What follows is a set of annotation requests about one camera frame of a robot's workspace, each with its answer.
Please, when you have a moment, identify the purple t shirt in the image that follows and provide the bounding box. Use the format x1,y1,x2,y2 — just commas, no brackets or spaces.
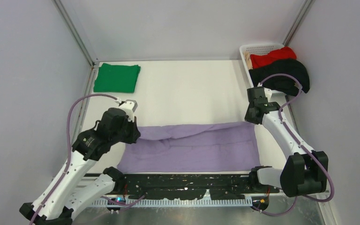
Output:
117,122,260,173

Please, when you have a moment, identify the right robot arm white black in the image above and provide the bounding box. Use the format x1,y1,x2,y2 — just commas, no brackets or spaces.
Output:
245,87,329,197

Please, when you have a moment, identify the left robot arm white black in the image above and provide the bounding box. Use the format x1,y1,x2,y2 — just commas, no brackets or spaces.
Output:
19,104,140,225

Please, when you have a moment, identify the folded green t shirt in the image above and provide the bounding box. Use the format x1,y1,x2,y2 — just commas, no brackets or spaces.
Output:
93,63,141,93

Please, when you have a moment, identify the beige t shirt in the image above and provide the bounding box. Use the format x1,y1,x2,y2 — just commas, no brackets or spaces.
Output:
243,51,253,71

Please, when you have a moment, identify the black t shirt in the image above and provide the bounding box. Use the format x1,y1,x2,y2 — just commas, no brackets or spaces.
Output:
249,59,310,96

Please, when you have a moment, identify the white plastic basket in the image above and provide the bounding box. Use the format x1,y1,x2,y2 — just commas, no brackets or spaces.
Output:
239,42,284,87

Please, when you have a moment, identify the red t shirt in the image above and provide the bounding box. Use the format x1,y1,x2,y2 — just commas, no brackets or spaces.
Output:
250,47,297,69

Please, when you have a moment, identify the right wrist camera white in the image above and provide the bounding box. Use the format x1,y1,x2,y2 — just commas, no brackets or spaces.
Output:
263,88,272,102

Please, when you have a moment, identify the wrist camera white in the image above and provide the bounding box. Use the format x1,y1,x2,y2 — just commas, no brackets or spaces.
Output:
263,88,272,102
119,99,138,122

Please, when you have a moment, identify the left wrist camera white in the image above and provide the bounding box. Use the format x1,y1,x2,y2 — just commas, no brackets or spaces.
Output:
119,99,138,122

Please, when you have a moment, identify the aluminium frame rail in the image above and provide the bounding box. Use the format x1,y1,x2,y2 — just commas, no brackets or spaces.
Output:
69,171,327,200

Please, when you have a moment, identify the left corner metal post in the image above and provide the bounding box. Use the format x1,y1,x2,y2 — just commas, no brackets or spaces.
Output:
52,0,95,67

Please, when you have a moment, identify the corner metal post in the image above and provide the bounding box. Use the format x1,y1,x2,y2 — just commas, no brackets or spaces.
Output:
52,0,95,67
282,0,315,46

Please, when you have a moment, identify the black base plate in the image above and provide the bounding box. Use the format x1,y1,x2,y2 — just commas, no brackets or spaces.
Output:
109,174,279,200

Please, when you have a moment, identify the white slotted cable duct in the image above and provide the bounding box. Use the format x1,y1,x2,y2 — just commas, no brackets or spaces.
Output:
87,195,269,208

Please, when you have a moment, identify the right corner metal post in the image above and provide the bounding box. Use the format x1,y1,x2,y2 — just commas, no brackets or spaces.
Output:
282,0,315,46

